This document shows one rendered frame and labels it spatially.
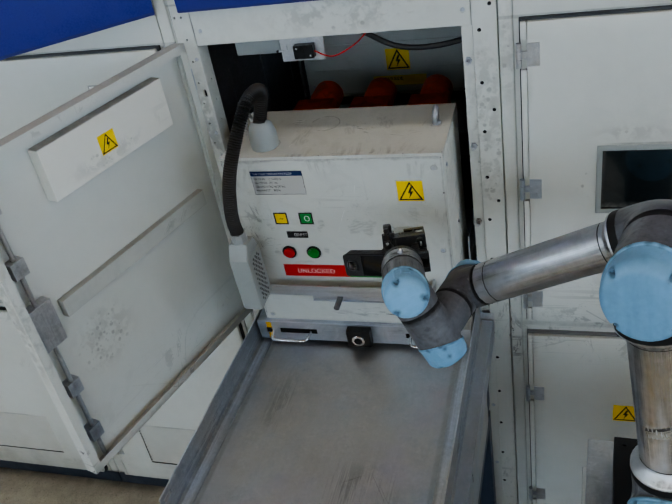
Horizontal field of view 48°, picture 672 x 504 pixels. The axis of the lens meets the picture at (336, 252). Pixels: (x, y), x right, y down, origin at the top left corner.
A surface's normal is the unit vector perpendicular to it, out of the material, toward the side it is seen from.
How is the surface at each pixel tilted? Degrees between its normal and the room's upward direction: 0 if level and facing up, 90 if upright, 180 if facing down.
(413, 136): 4
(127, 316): 90
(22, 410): 90
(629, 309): 82
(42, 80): 90
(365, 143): 4
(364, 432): 0
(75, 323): 90
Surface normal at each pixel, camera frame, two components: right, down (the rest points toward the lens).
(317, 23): -0.25, 0.56
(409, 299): -0.04, 0.32
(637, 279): -0.53, 0.43
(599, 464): -0.16, -0.82
